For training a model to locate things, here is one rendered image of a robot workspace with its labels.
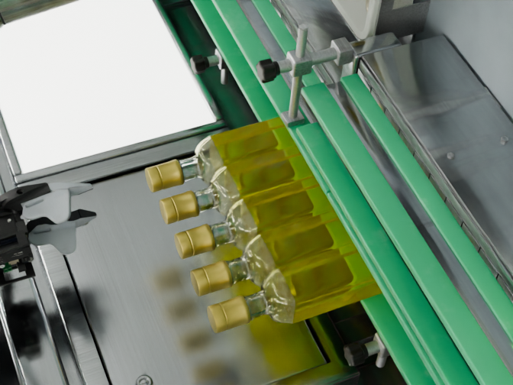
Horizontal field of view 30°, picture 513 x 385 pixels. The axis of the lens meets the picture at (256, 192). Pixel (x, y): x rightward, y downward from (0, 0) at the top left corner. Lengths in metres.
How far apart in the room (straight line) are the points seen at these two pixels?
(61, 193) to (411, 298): 0.45
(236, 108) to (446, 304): 0.67
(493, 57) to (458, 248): 0.26
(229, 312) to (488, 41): 0.46
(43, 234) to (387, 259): 0.45
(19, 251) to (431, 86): 0.55
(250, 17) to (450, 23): 0.32
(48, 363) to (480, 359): 0.57
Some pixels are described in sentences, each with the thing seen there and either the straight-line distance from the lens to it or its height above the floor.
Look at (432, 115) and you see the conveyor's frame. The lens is 1.19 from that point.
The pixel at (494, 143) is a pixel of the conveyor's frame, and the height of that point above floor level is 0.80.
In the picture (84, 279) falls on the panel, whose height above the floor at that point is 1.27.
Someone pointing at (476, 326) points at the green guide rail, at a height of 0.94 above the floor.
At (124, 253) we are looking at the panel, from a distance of 1.37.
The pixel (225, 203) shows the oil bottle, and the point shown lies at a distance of 1.25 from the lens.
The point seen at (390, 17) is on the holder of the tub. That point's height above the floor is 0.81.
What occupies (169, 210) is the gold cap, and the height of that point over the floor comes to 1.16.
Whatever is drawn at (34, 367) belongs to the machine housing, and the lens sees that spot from 1.29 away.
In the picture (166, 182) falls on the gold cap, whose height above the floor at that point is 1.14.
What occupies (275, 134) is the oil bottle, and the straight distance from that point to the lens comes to 1.31.
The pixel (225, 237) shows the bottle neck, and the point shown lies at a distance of 1.22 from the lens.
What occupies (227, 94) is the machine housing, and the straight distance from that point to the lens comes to 1.62.
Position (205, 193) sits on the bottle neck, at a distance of 1.25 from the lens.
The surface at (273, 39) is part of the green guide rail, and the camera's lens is 1.43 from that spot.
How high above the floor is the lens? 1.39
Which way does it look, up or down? 16 degrees down
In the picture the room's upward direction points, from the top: 107 degrees counter-clockwise
